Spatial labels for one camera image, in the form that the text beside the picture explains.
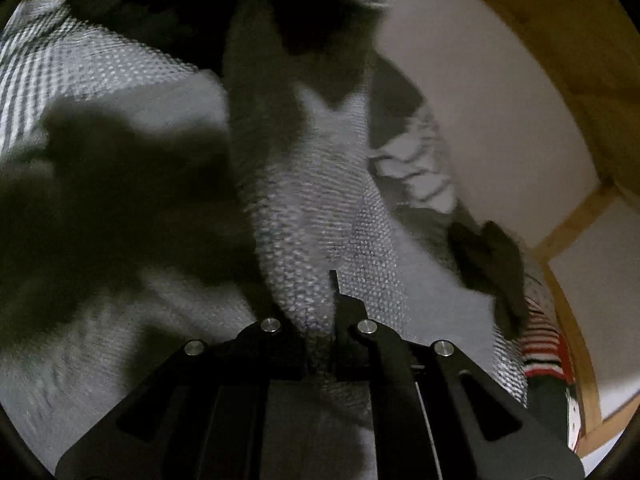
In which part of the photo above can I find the black clothing pile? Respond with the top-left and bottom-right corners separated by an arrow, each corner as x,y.
67,0 -> 351,56

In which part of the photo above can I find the grey white striped pillow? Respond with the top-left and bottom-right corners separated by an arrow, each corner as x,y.
369,57 -> 458,216

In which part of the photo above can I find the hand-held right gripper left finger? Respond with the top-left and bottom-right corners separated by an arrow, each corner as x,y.
55,317 -> 308,480

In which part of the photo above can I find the black white checkered bed sheet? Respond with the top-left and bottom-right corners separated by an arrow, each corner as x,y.
0,0 -> 531,411

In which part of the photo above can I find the cartoon cat pillow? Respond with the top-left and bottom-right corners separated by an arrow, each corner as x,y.
520,297 -> 585,456

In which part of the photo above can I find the wooden bed frame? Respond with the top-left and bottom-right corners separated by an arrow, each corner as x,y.
435,0 -> 640,458

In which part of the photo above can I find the dark cloth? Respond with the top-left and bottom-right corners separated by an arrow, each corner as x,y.
449,220 -> 532,341

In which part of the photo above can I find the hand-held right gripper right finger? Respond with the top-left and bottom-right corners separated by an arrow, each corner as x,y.
327,270 -> 586,480

